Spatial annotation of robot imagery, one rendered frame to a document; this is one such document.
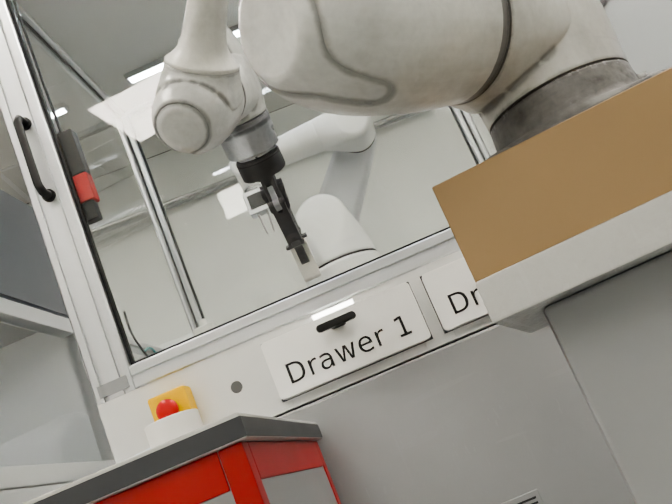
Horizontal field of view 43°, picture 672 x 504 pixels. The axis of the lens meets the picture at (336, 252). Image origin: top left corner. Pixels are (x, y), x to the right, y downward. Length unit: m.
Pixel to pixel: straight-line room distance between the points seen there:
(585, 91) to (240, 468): 0.53
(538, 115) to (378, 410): 0.81
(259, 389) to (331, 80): 0.92
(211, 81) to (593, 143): 0.57
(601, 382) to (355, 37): 0.36
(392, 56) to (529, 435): 0.94
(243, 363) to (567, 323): 0.89
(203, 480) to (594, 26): 0.62
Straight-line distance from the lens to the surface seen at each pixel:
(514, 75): 0.84
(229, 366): 1.58
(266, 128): 1.34
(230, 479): 0.96
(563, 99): 0.84
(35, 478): 2.12
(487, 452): 1.53
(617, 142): 0.77
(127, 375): 1.64
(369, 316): 1.53
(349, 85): 0.73
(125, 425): 1.63
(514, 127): 0.85
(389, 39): 0.72
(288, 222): 1.36
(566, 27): 0.86
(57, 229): 1.74
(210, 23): 1.17
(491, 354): 1.53
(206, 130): 1.13
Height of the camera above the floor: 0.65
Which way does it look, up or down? 14 degrees up
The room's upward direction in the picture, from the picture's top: 23 degrees counter-clockwise
